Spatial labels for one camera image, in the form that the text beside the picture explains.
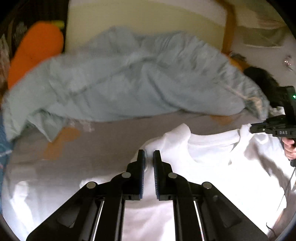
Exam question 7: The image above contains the white t-shirt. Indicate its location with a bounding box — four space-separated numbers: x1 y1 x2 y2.
4 124 295 240

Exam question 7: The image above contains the person's right hand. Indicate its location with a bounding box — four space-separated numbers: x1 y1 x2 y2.
281 138 296 160

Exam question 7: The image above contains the black plush toy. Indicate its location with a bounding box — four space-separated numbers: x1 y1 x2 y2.
243 67 282 108

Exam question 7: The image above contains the light blue crumpled blanket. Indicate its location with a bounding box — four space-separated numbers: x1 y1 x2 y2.
3 27 269 141

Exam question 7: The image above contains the blue patterned pillow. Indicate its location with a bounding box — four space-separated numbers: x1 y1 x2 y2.
0 113 14 172

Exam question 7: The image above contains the yellow-green mattress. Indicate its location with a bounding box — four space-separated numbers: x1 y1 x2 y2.
65 1 226 51

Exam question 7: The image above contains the orange carrot plush toy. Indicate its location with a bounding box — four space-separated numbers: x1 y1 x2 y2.
7 21 64 89

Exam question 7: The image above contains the black gripper-mounted camera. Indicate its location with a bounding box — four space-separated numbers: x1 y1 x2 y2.
277 86 295 116

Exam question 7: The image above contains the black cable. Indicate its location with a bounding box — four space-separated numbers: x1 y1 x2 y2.
265 159 296 232

